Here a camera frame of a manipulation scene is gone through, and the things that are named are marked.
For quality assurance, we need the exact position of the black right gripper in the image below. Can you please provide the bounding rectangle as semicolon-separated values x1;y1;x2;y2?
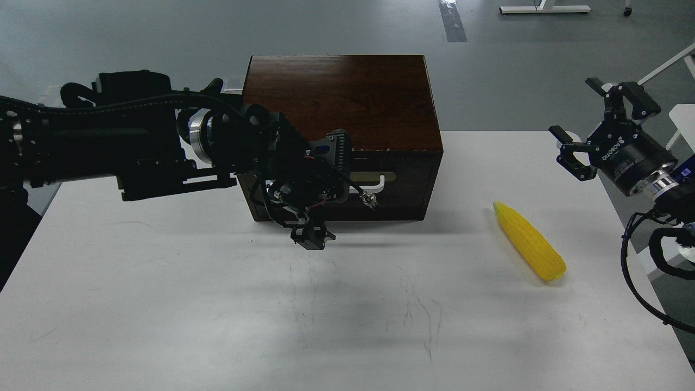
548;77;678;197

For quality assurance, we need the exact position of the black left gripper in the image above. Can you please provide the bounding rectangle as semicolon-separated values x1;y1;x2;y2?
201;104;379;250

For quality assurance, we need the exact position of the wooden drawer with white handle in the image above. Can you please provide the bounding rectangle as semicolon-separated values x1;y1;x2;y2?
247;156;431;222

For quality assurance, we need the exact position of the yellow corn cob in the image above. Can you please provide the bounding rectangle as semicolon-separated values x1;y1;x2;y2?
493;201;566;282

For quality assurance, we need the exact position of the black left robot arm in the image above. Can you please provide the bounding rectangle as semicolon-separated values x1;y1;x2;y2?
1;70;379;285

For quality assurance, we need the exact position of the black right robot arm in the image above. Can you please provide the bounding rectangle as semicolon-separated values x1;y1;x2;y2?
549;77;693;333

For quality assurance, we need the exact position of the dark wooden drawer cabinet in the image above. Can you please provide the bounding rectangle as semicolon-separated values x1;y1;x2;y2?
229;54;445;223

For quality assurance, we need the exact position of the white table leg base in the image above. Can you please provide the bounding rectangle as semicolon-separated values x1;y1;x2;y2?
498;1;591;15

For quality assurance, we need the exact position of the grey floor tape strip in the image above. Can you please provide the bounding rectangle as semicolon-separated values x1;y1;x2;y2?
437;1;467;43

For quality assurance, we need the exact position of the white rolling chair frame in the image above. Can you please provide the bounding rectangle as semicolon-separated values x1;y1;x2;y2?
635;43;695;153

